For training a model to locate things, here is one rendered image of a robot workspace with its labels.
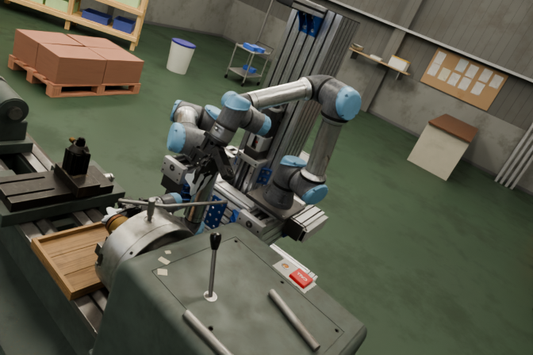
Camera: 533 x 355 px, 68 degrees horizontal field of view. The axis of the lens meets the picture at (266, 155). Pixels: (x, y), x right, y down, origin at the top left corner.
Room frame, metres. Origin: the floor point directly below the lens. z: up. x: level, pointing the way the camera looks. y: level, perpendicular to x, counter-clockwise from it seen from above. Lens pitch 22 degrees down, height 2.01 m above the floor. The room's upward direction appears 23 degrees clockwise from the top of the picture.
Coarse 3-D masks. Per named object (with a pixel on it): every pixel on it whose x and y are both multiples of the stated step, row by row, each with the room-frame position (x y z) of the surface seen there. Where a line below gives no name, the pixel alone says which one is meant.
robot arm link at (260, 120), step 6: (252, 108) 1.29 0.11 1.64; (252, 114) 1.22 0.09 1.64; (258, 114) 1.25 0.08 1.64; (264, 114) 1.29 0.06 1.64; (252, 120) 1.22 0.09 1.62; (258, 120) 1.24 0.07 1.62; (264, 120) 1.26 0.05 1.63; (270, 120) 1.30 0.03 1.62; (246, 126) 1.21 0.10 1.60; (252, 126) 1.23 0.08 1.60; (258, 126) 1.24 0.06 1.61; (264, 126) 1.26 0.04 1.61; (252, 132) 1.26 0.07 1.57; (258, 132) 1.25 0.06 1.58; (264, 132) 1.27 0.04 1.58
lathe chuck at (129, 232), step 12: (132, 216) 1.04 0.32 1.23; (144, 216) 1.06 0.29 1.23; (156, 216) 1.07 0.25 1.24; (168, 216) 1.11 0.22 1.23; (120, 228) 1.00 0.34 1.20; (132, 228) 1.00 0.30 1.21; (144, 228) 1.01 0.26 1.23; (108, 240) 0.97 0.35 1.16; (120, 240) 0.97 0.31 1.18; (132, 240) 0.97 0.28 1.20; (108, 252) 0.95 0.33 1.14; (120, 252) 0.94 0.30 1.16; (96, 264) 0.96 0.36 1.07; (108, 264) 0.93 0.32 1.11; (108, 276) 0.92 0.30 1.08; (108, 288) 0.93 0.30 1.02
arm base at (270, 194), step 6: (270, 186) 1.64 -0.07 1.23; (276, 186) 1.62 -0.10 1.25; (264, 192) 1.65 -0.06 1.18; (270, 192) 1.62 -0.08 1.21; (276, 192) 1.61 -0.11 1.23; (282, 192) 1.61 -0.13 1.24; (288, 192) 1.62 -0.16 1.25; (264, 198) 1.62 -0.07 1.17; (270, 198) 1.61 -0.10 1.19; (276, 198) 1.60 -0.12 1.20; (282, 198) 1.61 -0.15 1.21; (288, 198) 1.62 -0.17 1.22; (270, 204) 1.60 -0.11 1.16; (276, 204) 1.59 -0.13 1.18; (282, 204) 1.60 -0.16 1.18; (288, 204) 1.62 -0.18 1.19
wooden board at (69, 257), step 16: (96, 224) 1.32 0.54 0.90; (32, 240) 1.11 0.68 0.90; (48, 240) 1.16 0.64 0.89; (64, 240) 1.19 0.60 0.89; (80, 240) 1.22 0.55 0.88; (96, 240) 1.26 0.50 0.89; (48, 256) 1.07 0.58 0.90; (64, 256) 1.12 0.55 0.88; (80, 256) 1.15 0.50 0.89; (96, 256) 1.18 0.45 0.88; (48, 272) 1.04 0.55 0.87; (64, 272) 1.05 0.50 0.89; (80, 272) 1.08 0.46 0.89; (64, 288) 0.99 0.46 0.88; (80, 288) 0.99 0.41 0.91; (96, 288) 1.05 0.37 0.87
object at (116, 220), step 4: (112, 216) 1.15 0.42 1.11; (116, 216) 1.15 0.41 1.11; (120, 216) 1.16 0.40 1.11; (124, 216) 1.16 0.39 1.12; (108, 220) 1.14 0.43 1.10; (112, 220) 1.14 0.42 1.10; (116, 220) 1.13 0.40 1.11; (120, 220) 1.14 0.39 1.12; (124, 220) 1.14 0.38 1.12; (108, 224) 1.13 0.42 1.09; (112, 224) 1.12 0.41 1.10; (116, 224) 1.12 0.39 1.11; (120, 224) 1.12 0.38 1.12; (108, 228) 1.13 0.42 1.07; (112, 228) 1.11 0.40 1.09; (116, 228) 1.11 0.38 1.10
